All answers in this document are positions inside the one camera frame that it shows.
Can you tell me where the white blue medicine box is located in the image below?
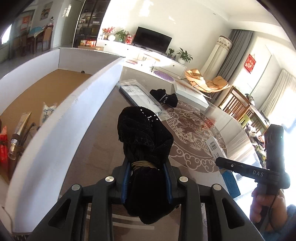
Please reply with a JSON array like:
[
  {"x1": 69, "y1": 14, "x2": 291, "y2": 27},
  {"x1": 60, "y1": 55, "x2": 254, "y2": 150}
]
[{"x1": 206, "y1": 137, "x2": 240, "y2": 198}]

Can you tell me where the small glass perfume bottle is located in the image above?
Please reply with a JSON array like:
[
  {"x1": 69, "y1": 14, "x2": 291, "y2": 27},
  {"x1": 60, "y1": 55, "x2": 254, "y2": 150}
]
[{"x1": 8, "y1": 137, "x2": 22, "y2": 161}]

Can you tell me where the red packet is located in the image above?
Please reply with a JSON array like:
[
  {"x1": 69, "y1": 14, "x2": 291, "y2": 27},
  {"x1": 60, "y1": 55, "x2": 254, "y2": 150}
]
[{"x1": 0, "y1": 126, "x2": 9, "y2": 173}]

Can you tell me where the black sock bundle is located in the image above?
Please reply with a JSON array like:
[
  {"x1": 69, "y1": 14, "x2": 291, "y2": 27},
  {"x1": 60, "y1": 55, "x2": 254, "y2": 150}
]
[{"x1": 117, "y1": 106, "x2": 174, "y2": 225}]

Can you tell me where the gold cosmetic tube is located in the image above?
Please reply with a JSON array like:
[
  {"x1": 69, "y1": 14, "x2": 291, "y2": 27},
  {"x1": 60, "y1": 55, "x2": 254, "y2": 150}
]
[{"x1": 13, "y1": 111, "x2": 32, "y2": 141}]

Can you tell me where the black sock with white dots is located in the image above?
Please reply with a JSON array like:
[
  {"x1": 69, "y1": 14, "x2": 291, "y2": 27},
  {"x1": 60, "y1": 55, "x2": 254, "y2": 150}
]
[{"x1": 149, "y1": 89, "x2": 178, "y2": 108}]

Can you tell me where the white blue packaged item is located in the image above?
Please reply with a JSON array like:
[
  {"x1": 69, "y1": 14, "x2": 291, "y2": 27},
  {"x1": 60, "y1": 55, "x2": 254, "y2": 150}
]
[{"x1": 39, "y1": 102, "x2": 57, "y2": 127}]

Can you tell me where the blue sleeve forearm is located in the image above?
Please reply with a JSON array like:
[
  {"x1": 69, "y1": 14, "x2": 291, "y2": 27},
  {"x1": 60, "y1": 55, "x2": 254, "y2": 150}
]
[{"x1": 262, "y1": 205, "x2": 295, "y2": 240}]

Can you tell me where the person's right hand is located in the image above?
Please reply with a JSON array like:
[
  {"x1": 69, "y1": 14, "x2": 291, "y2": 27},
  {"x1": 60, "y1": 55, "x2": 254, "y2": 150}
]
[{"x1": 250, "y1": 187, "x2": 287, "y2": 231}]

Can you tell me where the wooden dining chair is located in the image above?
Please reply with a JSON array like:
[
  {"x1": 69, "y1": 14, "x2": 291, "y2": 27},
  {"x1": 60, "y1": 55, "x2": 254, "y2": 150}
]
[{"x1": 219, "y1": 86, "x2": 254, "y2": 121}]

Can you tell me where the orange lounge chair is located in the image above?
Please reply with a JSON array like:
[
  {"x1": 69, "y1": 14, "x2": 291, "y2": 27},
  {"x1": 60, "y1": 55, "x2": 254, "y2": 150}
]
[{"x1": 185, "y1": 69, "x2": 230, "y2": 93}]

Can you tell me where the white flat box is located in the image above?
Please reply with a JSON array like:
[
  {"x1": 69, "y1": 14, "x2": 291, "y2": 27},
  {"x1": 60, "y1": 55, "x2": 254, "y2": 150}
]
[{"x1": 173, "y1": 80, "x2": 209, "y2": 108}]

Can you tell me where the white standing air conditioner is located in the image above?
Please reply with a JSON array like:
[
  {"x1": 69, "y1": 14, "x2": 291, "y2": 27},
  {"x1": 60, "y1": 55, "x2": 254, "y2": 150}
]
[{"x1": 200, "y1": 36, "x2": 233, "y2": 80}]

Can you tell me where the white divided organizer box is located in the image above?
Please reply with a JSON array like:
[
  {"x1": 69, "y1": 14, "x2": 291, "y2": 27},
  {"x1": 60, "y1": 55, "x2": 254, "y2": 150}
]
[{"x1": 1, "y1": 48, "x2": 125, "y2": 233}]

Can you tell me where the purple round mat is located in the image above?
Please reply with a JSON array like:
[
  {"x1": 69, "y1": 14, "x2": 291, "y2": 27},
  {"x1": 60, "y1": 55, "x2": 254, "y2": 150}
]
[{"x1": 154, "y1": 70, "x2": 174, "y2": 82}]

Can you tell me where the grey window curtain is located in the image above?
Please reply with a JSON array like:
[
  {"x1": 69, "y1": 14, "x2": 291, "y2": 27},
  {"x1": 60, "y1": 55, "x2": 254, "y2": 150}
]
[{"x1": 217, "y1": 29, "x2": 253, "y2": 82}]

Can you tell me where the green potted plant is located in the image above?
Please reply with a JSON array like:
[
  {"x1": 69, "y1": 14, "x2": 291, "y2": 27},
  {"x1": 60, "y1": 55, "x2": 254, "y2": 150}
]
[{"x1": 177, "y1": 48, "x2": 193, "y2": 64}]

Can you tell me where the white TV cabinet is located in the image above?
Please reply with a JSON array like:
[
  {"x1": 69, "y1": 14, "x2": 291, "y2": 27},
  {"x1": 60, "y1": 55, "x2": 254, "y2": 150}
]
[{"x1": 96, "y1": 40, "x2": 187, "y2": 78}]

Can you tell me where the phone case in plastic bag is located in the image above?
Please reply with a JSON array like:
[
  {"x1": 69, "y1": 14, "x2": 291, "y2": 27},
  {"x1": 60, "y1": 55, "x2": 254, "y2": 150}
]
[{"x1": 117, "y1": 79, "x2": 171, "y2": 121}]

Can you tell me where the black flat screen television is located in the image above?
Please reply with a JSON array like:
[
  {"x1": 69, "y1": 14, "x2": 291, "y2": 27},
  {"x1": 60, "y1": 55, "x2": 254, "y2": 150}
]
[{"x1": 132, "y1": 27, "x2": 172, "y2": 53}]

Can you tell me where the cardboard box on floor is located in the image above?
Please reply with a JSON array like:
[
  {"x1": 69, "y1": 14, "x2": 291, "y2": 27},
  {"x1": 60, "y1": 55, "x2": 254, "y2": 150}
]
[{"x1": 78, "y1": 46, "x2": 104, "y2": 51}]

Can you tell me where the red flower arrangement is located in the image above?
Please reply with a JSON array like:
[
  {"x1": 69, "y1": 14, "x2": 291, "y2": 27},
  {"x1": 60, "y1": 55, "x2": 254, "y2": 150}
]
[{"x1": 102, "y1": 27, "x2": 115, "y2": 40}]

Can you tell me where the dark glass display cabinet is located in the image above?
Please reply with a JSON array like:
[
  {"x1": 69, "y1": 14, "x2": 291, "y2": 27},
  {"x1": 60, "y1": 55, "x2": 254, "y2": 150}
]
[{"x1": 73, "y1": 0, "x2": 110, "y2": 47}]

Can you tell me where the red wall hanging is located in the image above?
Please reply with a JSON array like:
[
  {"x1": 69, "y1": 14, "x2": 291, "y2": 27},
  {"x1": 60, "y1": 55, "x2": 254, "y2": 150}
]
[{"x1": 244, "y1": 54, "x2": 256, "y2": 73}]

